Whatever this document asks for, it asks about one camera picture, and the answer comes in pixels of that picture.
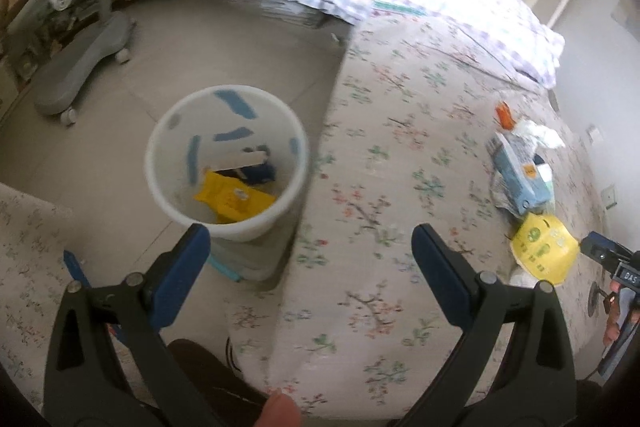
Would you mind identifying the yellow snack bag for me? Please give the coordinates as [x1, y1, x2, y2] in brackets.
[510, 213, 579, 285]

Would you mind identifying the blue almond biscuit box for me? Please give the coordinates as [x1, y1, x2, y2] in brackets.
[216, 148, 276, 186]

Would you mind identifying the white tissue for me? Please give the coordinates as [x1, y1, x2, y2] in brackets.
[512, 119, 565, 152]

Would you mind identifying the orange wrapper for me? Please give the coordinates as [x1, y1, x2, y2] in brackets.
[496, 102, 516, 131]

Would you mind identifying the white plastic trash bin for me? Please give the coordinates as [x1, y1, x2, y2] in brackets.
[144, 84, 312, 243]

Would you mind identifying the person's right hand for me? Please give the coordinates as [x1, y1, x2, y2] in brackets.
[603, 281, 620, 347]

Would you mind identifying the person's left hand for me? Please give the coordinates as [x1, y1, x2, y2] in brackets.
[254, 391, 303, 427]

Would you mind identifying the yellow packet in bin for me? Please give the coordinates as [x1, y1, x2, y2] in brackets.
[193, 171, 277, 223]

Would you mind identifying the grey study chair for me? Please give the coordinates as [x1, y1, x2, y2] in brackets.
[1, 0, 134, 126]

